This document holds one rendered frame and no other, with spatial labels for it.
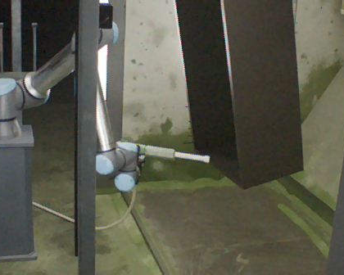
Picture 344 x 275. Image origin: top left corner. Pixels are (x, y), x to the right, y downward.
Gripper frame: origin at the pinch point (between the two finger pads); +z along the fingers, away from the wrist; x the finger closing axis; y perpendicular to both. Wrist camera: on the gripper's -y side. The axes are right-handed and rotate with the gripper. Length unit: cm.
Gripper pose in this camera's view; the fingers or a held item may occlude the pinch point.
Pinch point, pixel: (138, 154)
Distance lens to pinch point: 299.2
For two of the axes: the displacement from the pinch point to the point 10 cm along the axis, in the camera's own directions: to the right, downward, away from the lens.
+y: -0.8, 9.5, 3.0
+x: 9.9, 1.1, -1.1
